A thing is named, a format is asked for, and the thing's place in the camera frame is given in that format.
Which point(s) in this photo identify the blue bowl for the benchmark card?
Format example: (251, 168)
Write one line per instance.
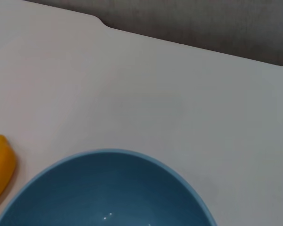
(108, 188)

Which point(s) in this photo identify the yellow banana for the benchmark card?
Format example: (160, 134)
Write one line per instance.
(1, 169)

